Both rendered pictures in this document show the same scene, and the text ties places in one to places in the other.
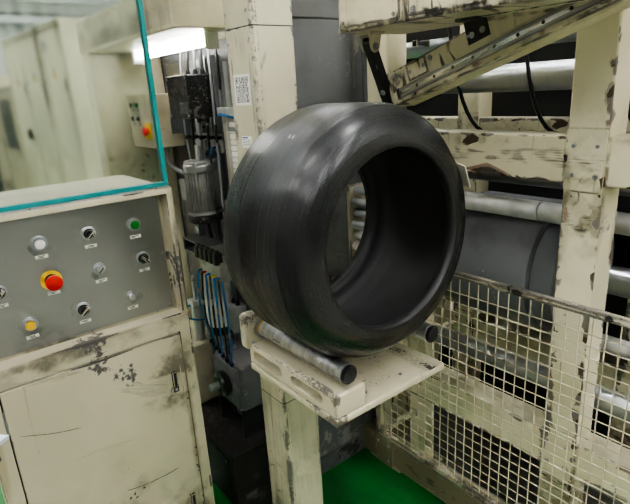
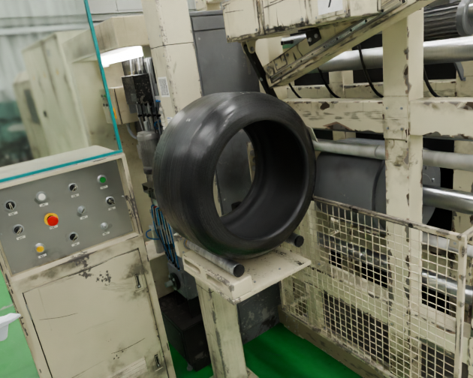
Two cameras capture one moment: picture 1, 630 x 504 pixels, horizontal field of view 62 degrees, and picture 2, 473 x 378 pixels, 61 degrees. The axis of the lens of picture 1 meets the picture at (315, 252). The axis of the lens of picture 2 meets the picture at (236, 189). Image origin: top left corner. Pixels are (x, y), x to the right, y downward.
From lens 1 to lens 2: 0.26 m
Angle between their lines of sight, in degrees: 4
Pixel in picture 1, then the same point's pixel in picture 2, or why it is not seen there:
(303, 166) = (194, 139)
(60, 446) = (64, 325)
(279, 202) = (180, 163)
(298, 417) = (221, 301)
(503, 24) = (328, 31)
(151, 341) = (119, 255)
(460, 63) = (305, 58)
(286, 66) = (191, 69)
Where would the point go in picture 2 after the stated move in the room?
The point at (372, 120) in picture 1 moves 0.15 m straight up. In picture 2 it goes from (239, 106) to (232, 55)
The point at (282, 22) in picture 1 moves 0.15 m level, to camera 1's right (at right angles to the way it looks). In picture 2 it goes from (185, 40) to (226, 34)
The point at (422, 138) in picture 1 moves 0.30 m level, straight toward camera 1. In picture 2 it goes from (276, 113) to (259, 132)
